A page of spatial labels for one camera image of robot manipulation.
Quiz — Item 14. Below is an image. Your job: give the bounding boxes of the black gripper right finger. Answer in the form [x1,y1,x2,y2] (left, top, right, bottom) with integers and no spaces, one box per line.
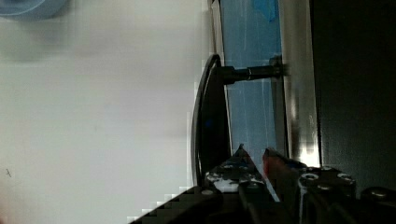
[262,148,306,212]

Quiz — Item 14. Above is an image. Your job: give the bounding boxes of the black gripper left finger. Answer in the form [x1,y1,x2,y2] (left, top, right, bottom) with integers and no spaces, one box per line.
[204,144,263,193]

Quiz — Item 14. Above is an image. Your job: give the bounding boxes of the small blue bowl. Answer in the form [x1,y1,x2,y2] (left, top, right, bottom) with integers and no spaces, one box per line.
[0,0,68,21]

